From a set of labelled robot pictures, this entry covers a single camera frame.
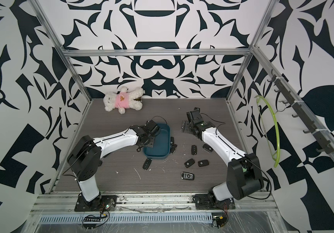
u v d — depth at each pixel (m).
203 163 0.87
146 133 0.69
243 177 0.43
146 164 0.86
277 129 0.66
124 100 1.08
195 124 0.66
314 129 0.50
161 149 0.94
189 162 0.87
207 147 0.94
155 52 0.92
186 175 0.81
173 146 0.94
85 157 0.47
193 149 0.91
